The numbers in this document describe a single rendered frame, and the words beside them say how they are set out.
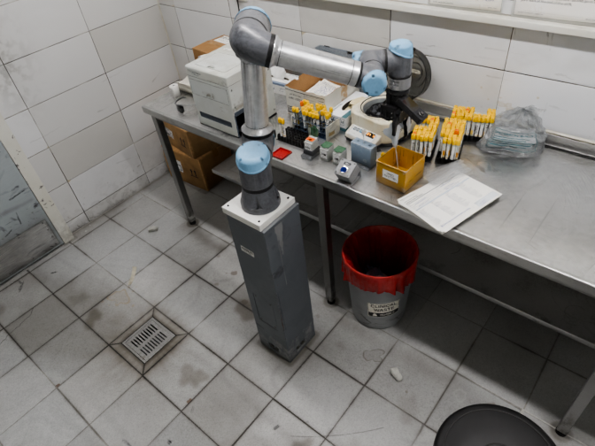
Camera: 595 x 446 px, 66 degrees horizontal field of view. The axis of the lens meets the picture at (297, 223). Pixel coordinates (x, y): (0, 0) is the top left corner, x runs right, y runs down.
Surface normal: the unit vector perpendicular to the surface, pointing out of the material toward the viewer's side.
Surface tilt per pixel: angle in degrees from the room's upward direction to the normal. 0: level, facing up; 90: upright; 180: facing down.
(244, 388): 0
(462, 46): 90
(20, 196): 90
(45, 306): 0
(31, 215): 90
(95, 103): 90
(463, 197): 0
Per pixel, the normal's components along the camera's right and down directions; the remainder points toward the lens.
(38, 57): 0.77, 0.37
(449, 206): -0.09, -0.74
